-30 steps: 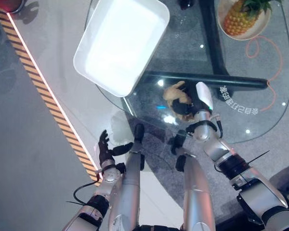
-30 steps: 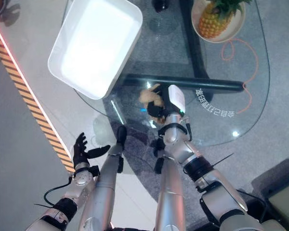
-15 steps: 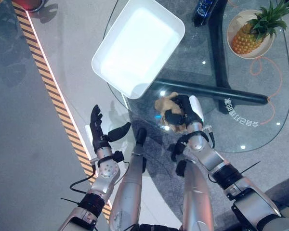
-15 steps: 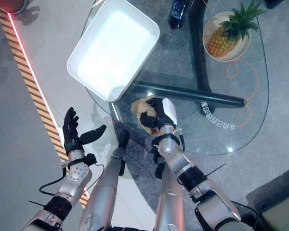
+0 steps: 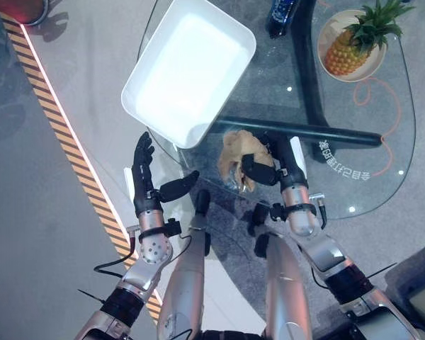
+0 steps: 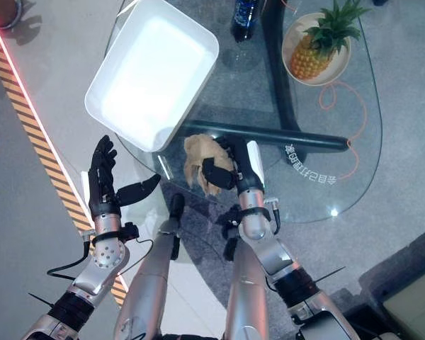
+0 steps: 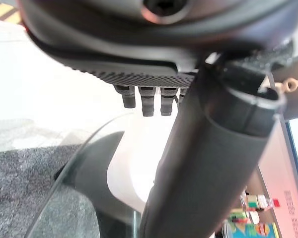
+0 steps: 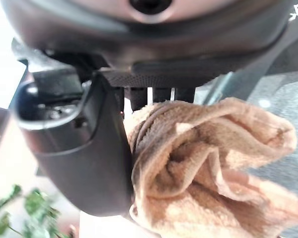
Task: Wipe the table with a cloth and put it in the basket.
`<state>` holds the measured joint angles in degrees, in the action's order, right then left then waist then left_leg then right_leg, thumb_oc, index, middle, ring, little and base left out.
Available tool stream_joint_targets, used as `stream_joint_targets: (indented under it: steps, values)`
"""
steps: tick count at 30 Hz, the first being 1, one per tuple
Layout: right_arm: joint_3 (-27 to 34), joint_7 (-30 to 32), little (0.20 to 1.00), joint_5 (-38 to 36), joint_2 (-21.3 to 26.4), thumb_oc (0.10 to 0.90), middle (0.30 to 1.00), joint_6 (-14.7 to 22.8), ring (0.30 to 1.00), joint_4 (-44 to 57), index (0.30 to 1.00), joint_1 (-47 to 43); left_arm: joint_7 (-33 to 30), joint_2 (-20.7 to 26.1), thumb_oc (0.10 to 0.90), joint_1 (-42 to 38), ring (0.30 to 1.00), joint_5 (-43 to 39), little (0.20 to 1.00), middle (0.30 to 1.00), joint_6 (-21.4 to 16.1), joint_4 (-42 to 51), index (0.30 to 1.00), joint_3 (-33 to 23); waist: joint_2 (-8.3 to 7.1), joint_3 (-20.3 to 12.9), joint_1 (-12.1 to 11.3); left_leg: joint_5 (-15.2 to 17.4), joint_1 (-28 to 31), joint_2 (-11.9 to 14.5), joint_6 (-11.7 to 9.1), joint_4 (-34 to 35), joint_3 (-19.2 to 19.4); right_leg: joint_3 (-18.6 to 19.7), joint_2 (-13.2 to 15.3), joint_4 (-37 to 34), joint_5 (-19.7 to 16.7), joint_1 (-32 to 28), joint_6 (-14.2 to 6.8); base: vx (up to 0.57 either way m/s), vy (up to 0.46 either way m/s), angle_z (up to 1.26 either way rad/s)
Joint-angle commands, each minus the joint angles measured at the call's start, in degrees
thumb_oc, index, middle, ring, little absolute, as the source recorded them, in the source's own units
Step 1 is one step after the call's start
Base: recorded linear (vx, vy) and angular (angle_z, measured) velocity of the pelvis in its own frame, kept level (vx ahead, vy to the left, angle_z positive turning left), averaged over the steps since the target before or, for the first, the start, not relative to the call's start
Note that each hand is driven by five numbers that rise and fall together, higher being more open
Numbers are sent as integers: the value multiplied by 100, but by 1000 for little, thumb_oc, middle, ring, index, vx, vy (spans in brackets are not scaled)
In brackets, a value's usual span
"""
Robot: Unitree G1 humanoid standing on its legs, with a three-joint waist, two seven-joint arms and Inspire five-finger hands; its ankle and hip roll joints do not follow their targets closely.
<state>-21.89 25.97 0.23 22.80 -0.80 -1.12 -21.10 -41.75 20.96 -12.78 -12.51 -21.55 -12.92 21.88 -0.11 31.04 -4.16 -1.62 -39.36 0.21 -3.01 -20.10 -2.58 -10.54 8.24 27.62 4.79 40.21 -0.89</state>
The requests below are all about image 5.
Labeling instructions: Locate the beige round plate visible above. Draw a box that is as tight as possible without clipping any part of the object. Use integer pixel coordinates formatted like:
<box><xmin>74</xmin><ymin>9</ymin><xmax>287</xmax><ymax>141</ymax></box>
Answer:
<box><xmin>317</xmin><ymin>8</ymin><xmax>387</xmax><ymax>83</ymax></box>

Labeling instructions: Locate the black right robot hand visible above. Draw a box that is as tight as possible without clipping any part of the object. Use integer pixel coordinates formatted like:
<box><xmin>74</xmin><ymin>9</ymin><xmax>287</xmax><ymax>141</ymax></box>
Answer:
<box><xmin>242</xmin><ymin>133</ymin><xmax>310</xmax><ymax>188</ymax></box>

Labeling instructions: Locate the yellow black striped floor tape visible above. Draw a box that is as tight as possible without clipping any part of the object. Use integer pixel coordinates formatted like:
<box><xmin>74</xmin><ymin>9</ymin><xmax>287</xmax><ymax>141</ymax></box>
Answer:
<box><xmin>0</xmin><ymin>11</ymin><xmax>164</xmax><ymax>325</ymax></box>

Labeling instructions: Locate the dark blue bottle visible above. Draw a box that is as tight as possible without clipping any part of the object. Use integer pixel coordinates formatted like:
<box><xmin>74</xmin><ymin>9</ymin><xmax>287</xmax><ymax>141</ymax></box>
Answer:
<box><xmin>265</xmin><ymin>0</ymin><xmax>301</xmax><ymax>39</ymax></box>

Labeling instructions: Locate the round glass table top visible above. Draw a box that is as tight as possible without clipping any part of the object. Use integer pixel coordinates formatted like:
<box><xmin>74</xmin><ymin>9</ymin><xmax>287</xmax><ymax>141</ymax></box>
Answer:
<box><xmin>137</xmin><ymin>0</ymin><xmax>417</xmax><ymax>221</ymax></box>

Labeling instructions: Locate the silver left robot leg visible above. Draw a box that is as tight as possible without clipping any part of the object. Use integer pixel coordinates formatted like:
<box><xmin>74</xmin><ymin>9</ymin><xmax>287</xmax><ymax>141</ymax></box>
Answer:
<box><xmin>157</xmin><ymin>189</ymin><xmax>212</xmax><ymax>340</ymax></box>

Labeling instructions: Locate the orange cable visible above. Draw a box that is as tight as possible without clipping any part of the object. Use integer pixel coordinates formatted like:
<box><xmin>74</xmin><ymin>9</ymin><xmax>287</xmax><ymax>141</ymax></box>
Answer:
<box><xmin>352</xmin><ymin>76</ymin><xmax>403</xmax><ymax>177</ymax></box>

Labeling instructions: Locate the silver robot leg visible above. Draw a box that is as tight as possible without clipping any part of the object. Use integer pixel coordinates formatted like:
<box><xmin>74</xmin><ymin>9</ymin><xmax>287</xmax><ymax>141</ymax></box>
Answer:
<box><xmin>157</xmin><ymin>189</ymin><xmax>212</xmax><ymax>340</ymax></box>
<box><xmin>246</xmin><ymin>202</ymin><xmax>313</xmax><ymax>340</ymax></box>

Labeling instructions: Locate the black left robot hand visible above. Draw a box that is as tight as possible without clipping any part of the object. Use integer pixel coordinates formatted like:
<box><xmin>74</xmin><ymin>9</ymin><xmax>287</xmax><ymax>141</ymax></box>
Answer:
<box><xmin>123</xmin><ymin>131</ymin><xmax>200</xmax><ymax>219</ymax></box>

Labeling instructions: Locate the silver right robot leg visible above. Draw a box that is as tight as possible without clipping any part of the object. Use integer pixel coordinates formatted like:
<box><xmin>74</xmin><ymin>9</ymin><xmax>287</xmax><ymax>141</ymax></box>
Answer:
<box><xmin>246</xmin><ymin>202</ymin><xmax>313</xmax><ymax>340</ymax></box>

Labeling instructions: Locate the white rectangular basket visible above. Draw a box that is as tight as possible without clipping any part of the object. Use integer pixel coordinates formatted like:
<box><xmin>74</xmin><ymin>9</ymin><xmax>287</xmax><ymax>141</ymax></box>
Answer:
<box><xmin>120</xmin><ymin>0</ymin><xmax>257</xmax><ymax>149</ymax></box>

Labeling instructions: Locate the red round object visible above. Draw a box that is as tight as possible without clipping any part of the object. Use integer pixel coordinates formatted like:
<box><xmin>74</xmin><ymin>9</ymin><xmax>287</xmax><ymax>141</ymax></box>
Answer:
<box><xmin>0</xmin><ymin>0</ymin><xmax>50</xmax><ymax>26</ymax></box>

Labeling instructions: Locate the pineapple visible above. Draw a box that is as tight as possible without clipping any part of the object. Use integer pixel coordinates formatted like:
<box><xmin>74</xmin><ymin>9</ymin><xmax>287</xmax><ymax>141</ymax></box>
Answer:
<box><xmin>324</xmin><ymin>0</ymin><xmax>415</xmax><ymax>77</ymax></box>

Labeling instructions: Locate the black table frame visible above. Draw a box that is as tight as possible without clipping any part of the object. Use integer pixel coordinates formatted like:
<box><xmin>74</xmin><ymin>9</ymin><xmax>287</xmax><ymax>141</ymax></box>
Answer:
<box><xmin>214</xmin><ymin>0</ymin><xmax>382</xmax><ymax>164</ymax></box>

